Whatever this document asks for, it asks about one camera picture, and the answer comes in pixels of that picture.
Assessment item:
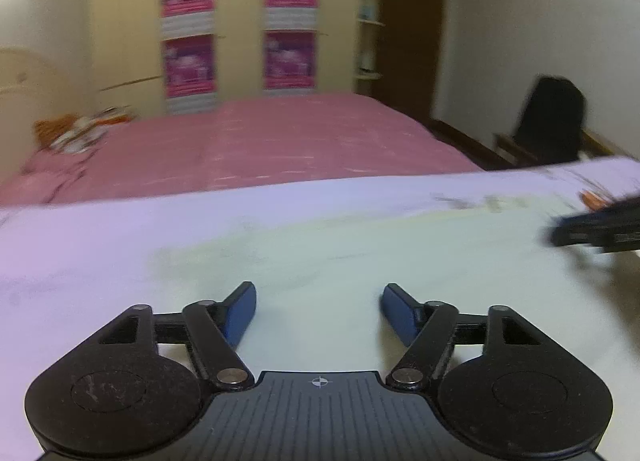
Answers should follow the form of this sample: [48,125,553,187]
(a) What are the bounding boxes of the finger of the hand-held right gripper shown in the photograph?
[549,211,608,249]

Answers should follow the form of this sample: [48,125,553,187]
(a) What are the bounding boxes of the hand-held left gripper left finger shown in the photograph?
[92,281,258,394]

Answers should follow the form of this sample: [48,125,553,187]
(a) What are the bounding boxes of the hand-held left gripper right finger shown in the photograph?
[381,283,547,394]

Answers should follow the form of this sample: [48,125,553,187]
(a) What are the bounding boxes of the pale green knitted sweater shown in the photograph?
[142,204,640,447]

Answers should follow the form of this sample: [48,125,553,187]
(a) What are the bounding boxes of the black backpack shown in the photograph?
[512,74,588,165]

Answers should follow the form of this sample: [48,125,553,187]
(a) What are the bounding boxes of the lilac floral bedsheet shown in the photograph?
[0,156,640,461]

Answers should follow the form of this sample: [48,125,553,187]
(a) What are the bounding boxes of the pink bedspread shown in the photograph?
[0,91,487,208]

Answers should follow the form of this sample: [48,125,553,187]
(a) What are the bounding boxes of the patterned pillow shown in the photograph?
[50,106,135,153]

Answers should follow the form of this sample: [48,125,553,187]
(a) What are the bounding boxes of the brown wooden door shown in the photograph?
[374,0,449,128]

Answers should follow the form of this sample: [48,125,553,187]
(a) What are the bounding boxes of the orange cloth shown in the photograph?
[33,114,78,149]

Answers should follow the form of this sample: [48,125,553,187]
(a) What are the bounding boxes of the cream wardrobe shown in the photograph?
[89,0,368,118]

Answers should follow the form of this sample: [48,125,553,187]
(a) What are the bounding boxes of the cream corner shelves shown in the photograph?
[354,0,389,98]

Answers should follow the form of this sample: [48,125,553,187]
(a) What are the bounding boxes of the cream arched headboard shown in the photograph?
[0,45,96,183]

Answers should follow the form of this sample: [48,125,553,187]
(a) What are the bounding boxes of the wooden bed frame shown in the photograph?
[492,127,640,168]

